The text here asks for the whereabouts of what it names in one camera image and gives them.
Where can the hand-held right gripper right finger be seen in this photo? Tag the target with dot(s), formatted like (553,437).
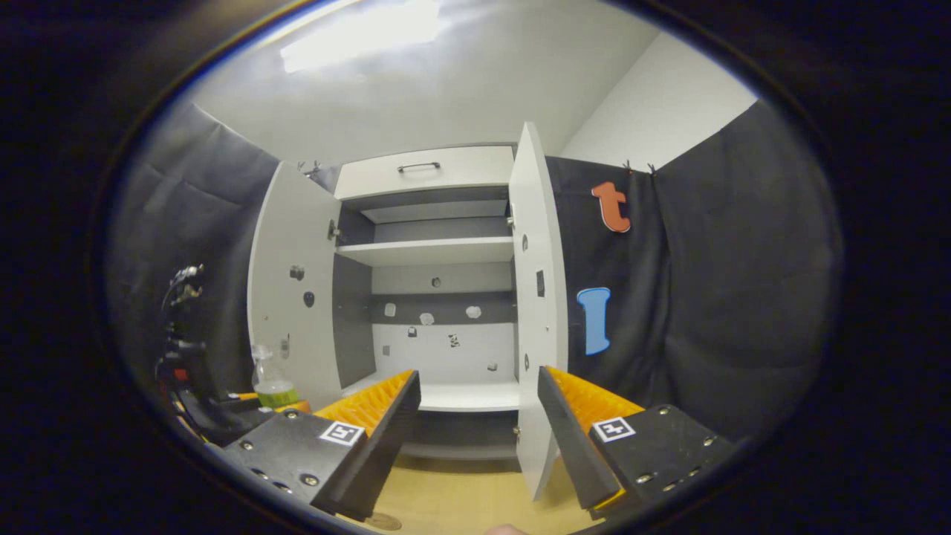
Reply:
(579,446)

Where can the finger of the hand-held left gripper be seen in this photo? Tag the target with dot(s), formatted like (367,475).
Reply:
(293,407)

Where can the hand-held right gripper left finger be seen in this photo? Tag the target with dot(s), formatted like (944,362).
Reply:
(379,446)

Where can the clear bottle with green label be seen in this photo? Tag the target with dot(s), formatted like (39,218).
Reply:
(271,390)

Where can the round brown coaster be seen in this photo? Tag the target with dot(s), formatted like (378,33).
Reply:
(383,521)

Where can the white cabinet door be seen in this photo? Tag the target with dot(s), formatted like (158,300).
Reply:
(275,245)
(531,208)

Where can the white and grey cabinet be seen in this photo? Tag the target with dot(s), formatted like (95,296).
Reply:
(353,327)

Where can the white cabinet shelf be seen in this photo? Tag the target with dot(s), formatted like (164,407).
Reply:
(475,395)
(431,250)

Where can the white cabinet drawer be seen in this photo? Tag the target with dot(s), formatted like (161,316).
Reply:
(475,167)

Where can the black backdrop cloth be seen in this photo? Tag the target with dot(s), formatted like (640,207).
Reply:
(743,297)

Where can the ceiling light panel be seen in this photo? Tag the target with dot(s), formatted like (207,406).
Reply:
(364,37)

